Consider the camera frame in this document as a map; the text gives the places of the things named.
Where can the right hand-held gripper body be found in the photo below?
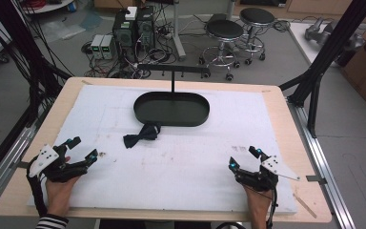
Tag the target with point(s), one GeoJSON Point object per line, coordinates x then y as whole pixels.
{"type": "Point", "coordinates": [263, 173]}

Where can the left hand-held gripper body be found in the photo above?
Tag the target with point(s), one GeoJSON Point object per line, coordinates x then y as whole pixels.
{"type": "Point", "coordinates": [49, 165]}

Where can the person's right hand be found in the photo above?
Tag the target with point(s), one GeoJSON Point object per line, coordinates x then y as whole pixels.
{"type": "Point", "coordinates": [258, 200]}

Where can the person's left hand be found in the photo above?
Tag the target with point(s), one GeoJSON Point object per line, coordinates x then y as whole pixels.
{"type": "Point", "coordinates": [59, 194]}

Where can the thin wooden stick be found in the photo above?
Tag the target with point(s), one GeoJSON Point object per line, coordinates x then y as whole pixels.
{"type": "Point", "coordinates": [305, 205]}

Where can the black bow tie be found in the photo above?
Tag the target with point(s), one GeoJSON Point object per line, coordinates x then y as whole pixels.
{"type": "Point", "coordinates": [141, 135]}

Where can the white foam mat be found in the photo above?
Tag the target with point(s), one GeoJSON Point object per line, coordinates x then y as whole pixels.
{"type": "Point", "coordinates": [178, 165]}

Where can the black rack with oval tray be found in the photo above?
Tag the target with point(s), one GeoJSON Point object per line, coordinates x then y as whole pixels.
{"type": "Point", "coordinates": [171, 108]}

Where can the grey power supply unit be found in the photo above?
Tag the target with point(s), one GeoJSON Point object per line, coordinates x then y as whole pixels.
{"type": "Point", "coordinates": [108, 47]}
{"type": "Point", "coordinates": [96, 46]}

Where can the clear plastic sheet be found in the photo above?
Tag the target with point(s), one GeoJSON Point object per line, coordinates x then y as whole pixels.
{"type": "Point", "coordinates": [65, 30]}

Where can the black computer tower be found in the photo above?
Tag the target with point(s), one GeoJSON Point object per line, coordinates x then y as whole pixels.
{"type": "Point", "coordinates": [146, 28]}
{"type": "Point", "coordinates": [124, 31]}

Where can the black round stool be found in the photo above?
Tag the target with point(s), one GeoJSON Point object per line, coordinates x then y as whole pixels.
{"type": "Point", "coordinates": [224, 35]}
{"type": "Point", "coordinates": [256, 19]}

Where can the grey machine part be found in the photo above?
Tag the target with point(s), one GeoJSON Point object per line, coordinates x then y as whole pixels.
{"type": "Point", "coordinates": [318, 30]}

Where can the white round table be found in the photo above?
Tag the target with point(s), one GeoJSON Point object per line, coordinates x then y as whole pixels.
{"type": "Point", "coordinates": [46, 5]}

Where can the white box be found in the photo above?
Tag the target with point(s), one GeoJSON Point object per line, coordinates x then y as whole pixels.
{"type": "Point", "coordinates": [131, 12]}

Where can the grey table leg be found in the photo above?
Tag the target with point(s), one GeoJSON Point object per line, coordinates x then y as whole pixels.
{"type": "Point", "coordinates": [178, 31]}

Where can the grey metal bracket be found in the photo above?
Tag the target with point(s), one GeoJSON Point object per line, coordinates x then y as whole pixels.
{"type": "Point", "coordinates": [316, 179]}
{"type": "Point", "coordinates": [22, 164]}

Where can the aluminium rail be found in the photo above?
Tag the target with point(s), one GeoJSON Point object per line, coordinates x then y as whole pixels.
{"type": "Point", "coordinates": [322, 165]}
{"type": "Point", "coordinates": [3, 165]}

